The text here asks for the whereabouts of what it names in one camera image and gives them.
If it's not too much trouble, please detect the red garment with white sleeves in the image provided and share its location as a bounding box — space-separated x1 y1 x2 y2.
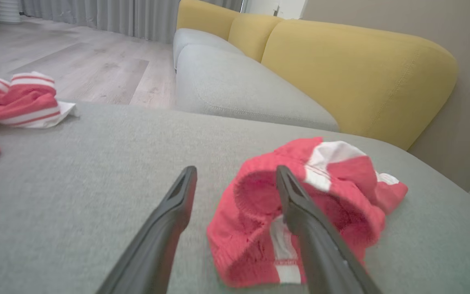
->
0 71 76 172

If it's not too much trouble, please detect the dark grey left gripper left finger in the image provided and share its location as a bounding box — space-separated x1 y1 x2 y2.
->
96 165 198 294

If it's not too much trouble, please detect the small red white garment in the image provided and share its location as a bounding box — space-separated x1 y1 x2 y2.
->
206 137 409 288

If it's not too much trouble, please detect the white ribbed floor vase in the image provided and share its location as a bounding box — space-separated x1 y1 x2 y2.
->
0 0 22 23

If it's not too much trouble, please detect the yellow sofa back cushion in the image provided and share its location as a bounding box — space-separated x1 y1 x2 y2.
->
261 19 459 151
177 0 240 41
228 13 285 63

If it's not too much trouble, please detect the white door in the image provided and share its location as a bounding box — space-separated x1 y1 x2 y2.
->
243 0 308 20

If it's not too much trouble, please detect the grey pleated curtain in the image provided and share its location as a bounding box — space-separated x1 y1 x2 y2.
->
20 0 181 44

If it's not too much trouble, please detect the grey sofa seat cushion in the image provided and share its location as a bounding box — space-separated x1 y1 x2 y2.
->
175 44 340 132
173 28 244 69

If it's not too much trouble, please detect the large grey sofa chaise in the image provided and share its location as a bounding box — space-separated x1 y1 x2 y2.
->
0 101 470 294

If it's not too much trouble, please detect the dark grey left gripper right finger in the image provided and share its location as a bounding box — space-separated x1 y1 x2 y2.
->
276 165 382 294

